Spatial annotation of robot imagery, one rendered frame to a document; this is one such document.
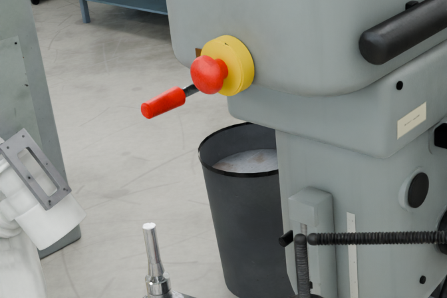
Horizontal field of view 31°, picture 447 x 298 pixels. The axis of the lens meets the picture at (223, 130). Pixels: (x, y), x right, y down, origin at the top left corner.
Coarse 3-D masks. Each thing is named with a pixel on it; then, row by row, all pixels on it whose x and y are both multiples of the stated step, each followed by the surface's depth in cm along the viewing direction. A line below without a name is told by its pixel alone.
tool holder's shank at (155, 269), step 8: (144, 224) 150; (152, 224) 150; (144, 232) 149; (152, 232) 149; (144, 240) 150; (152, 240) 150; (152, 248) 150; (152, 256) 151; (152, 264) 152; (160, 264) 152; (152, 272) 152; (160, 272) 152
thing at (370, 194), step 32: (288, 160) 103; (320, 160) 99; (352, 160) 95; (384, 160) 94; (416, 160) 97; (288, 192) 105; (352, 192) 97; (384, 192) 96; (416, 192) 97; (288, 224) 108; (352, 224) 99; (384, 224) 98; (416, 224) 100; (288, 256) 111; (352, 256) 101; (384, 256) 100; (416, 256) 102; (352, 288) 103; (384, 288) 102; (416, 288) 104
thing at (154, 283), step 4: (164, 272) 155; (148, 276) 154; (164, 276) 154; (168, 276) 154; (148, 280) 153; (152, 280) 153; (156, 280) 153; (160, 280) 153; (164, 280) 153; (168, 280) 154; (148, 284) 153; (152, 284) 152; (156, 284) 152; (160, 284) 152; (164, 284) 153
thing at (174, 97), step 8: (176, 88) 92; (184, 88) 93; (192, 88) 94; (160, 96) 90; (168, 96) 91; (176, 96) 91; (184, 96) 92; (144, 104) 90; (152, 104) 89; (160, 104) 90; (168, 104) 91; (176, 104) 92; (144, 112) 90; (152, 112) 89; (160, 112) 90
